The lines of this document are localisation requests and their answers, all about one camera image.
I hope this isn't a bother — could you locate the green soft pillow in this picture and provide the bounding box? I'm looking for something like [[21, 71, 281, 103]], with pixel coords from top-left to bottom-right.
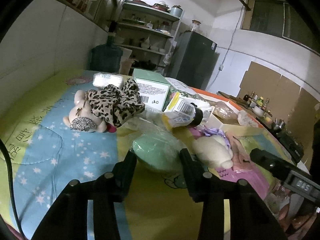
[[131, 132, 185, 173]]

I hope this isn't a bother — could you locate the clear plastic bag of bits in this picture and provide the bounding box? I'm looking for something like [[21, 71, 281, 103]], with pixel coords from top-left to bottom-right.
[[213, 101, 238, 120]]

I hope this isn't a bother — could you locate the grey metal storage shelf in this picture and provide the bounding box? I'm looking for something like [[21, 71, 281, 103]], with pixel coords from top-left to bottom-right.
[[115, 0, 183, 75]]

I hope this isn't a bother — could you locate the black gas stove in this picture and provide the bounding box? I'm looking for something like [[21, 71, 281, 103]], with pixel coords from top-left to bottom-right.
[[262, 123, 304, 165]]

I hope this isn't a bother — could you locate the kitchen counter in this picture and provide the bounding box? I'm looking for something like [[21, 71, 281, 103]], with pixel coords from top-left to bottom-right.
[[217, 90, 311, 165]]

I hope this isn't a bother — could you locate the red pot with lid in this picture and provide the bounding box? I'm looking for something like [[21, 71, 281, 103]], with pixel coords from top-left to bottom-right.
[[152, 1, 170, 12]]

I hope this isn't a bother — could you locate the green water jug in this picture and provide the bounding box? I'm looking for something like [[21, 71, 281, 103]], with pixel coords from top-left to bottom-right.
[[89, 36, 123, 73]]

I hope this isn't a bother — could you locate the cream fluffy ring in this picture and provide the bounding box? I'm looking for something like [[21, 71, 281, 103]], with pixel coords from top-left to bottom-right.
[[236, 109, 259, 129]]

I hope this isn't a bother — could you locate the cream plush bear purple bow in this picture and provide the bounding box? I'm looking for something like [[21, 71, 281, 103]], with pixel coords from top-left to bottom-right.
[[193, 128, 233, 169]]

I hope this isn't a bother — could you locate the white bowl on counter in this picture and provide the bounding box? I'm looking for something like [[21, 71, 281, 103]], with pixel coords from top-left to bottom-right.
[[252, 105, 265, 117]]

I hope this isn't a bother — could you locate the blue enamel pot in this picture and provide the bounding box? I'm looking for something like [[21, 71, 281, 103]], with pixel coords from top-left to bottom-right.
[[170, 5, 183, 18]]

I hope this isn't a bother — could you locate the yellow white bottle black cap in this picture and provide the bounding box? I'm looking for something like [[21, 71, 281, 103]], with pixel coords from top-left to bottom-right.
[[162, 92, 203, 129]]

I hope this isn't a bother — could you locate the white tissue pack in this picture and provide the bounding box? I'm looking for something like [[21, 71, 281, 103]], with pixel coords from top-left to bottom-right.
[[92, 73, 124, 89]]

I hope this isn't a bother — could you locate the glass jar on refrigerator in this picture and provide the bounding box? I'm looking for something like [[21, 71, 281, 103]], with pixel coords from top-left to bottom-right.
[[191, 20, 201, 32]]

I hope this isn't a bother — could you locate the black cable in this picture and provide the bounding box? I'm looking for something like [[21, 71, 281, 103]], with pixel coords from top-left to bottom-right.
[[0, 138, 27, 240]]

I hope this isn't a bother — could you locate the mint green carton box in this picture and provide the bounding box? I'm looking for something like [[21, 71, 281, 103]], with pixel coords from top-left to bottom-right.
[[132, 68, 170, 111]]

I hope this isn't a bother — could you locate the white floral printed package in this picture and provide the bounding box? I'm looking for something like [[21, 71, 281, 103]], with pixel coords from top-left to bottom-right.
[[164, 77, 214, 122]]

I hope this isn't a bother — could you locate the metal kettle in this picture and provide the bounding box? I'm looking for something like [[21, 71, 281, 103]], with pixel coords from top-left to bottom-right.
[[271, 119, 285, 131]]

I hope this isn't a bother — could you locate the yellow-capped condiment bottle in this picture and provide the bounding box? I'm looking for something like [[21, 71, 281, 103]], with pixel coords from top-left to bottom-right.
[[257, 96, 264, 108]]

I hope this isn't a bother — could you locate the orange-rimmed cardboard box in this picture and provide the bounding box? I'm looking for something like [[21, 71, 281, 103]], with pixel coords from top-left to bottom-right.
[[192, 88, 263, 131]]

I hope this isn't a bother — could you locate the black refrigerator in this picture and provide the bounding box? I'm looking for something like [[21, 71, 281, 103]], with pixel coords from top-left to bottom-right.
[[166, 31, 218, 90]]

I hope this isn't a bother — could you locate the leopard print scarf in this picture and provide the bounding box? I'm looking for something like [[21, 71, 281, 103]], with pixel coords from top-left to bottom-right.
[[85, 79, 145, 128]]

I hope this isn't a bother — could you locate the pink fluffy soft item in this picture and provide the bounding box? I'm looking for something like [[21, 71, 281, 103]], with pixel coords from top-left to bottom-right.
[[226, 132, 254, 173]]

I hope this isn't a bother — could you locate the dark window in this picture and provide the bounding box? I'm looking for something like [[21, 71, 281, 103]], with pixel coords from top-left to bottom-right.
[[241, 0, 319, 54]]

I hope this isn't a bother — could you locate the brown cardboard wall panel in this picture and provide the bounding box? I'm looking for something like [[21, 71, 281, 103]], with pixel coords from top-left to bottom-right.
[[238, 62, 319, 155]]

